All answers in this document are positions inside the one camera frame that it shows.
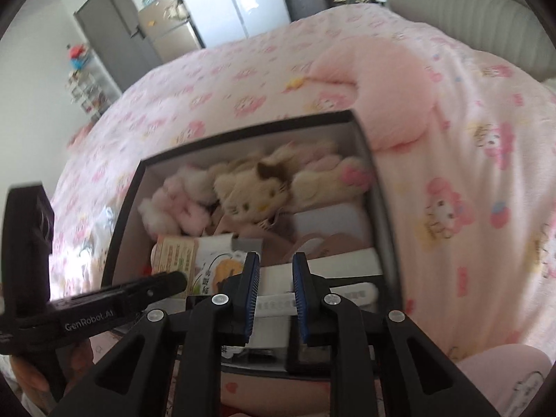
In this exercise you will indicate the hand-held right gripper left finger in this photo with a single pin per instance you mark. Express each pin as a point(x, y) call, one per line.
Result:
point(251, 289)

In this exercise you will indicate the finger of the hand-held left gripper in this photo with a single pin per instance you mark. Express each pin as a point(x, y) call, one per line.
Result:
point(160, 286)

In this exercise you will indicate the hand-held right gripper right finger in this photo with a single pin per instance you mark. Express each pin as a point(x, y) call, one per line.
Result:
point(299, 289)

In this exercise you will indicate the orange label packet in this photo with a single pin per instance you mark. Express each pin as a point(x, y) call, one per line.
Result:
point(173, 256)

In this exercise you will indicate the food picture snack packet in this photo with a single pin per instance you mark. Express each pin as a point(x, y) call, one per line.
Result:
point(217, 273)

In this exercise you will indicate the white smartwatch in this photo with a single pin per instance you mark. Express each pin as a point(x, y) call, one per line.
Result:
point(347, 296)

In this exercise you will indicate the black cardboard box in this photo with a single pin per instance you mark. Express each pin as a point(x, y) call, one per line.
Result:
point(121, 226)

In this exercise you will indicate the person's left hand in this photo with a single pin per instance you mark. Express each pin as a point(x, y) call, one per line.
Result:
point(78, 360)

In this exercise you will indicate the long white flat box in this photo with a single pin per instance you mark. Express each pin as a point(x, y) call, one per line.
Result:
point(339, 266)

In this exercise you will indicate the beige fabric piece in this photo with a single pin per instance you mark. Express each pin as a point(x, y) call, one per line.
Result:
point(334, 243)

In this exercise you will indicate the pink white plush toy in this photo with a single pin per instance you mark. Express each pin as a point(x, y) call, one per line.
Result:
point(186, 200)

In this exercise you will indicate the beige cat plush toy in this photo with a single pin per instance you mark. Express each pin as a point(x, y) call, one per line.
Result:
point(256, 191)

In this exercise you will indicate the white toy shelf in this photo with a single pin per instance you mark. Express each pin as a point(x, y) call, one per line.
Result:
point(91, 82)

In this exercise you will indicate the pink printed blanket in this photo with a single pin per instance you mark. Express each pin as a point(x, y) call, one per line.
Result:
point(478, 204)

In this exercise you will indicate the pink fluffy pillow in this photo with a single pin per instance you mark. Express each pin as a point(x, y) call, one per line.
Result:
point(382, 95)

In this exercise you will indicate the silver fridge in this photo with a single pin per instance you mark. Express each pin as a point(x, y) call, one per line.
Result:
point(173, 30)

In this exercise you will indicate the grey door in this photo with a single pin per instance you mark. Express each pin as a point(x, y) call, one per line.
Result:
point(113, 26)

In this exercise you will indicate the white wardrobe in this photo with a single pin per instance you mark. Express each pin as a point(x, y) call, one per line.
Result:
point(234, 0)

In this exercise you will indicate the grey padded headboard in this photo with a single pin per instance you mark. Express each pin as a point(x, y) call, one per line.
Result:
point(478, 8)

